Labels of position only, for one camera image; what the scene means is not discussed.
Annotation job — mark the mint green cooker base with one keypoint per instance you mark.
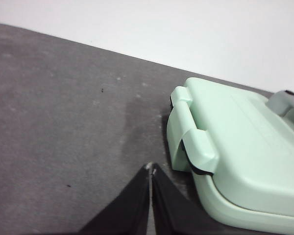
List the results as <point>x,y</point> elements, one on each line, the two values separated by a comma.
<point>235,215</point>

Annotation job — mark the mint green griddle cover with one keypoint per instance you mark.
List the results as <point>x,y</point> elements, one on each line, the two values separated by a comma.
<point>247,147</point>

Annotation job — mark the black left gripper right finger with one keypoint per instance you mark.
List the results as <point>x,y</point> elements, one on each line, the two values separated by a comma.
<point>171,210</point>

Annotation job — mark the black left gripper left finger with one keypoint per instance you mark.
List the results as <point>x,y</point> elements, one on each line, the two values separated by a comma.
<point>129,208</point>

